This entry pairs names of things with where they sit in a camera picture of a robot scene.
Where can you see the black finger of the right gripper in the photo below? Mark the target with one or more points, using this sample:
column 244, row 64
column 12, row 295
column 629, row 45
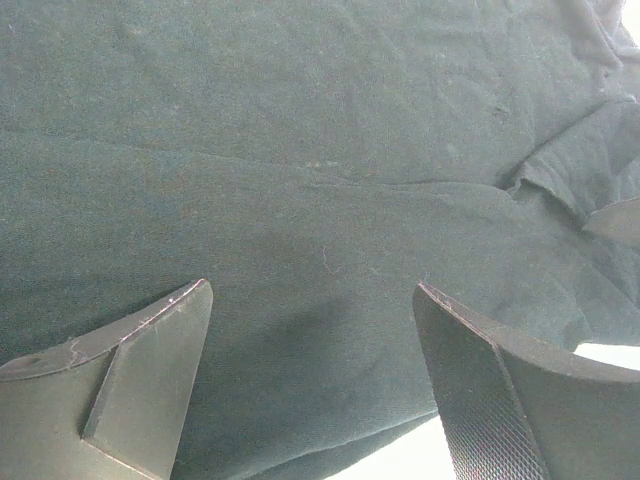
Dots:
column 618, row 222

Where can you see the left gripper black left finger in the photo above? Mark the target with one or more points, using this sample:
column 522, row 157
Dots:
column 110, row 404

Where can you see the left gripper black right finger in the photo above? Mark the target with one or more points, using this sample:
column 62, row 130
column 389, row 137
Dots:
column 515, row 407

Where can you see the black t shirt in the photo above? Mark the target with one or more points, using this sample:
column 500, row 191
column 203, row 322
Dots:
column 314, row 160

